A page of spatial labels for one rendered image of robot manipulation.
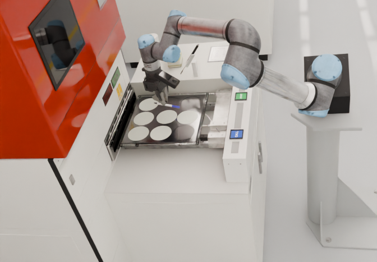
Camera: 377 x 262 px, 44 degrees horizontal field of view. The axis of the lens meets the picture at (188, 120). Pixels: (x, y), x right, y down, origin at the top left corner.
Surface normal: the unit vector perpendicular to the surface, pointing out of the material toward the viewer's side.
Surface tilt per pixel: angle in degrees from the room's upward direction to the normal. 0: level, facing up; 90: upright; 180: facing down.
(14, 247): 90
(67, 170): 90
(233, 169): 90
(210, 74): 0
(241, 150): 0
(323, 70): 37
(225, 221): 90
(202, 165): 0
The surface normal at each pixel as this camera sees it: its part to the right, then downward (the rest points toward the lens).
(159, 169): -0.17, -0.76
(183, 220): -0.16, 0.65
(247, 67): 0.40, 0.11
